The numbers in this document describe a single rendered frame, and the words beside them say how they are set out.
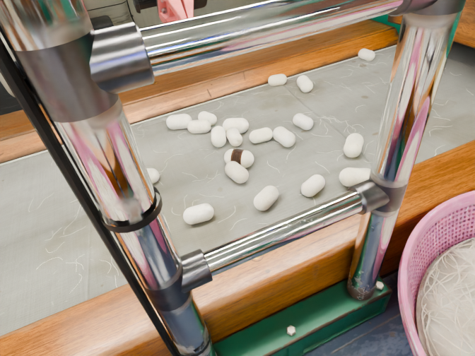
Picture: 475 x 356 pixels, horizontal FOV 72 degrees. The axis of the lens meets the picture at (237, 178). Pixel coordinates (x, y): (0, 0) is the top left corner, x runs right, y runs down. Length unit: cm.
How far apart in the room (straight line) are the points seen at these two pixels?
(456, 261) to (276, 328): 17
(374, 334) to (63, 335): 26
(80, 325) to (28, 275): 11
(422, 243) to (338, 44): 45
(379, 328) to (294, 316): 9
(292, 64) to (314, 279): 42
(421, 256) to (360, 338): 9
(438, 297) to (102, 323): 27
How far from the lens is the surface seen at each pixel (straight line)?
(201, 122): 47
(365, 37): 72
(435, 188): 36
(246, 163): 39
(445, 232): 36
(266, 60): 62
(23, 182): 51
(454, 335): 32
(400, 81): 18
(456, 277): 35
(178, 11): 46
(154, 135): 50
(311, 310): 32
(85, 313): 30
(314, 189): 35
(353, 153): 41
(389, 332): 36
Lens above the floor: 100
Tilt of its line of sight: 41 degrees down
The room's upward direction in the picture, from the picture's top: 8 degrees counter-clockwise
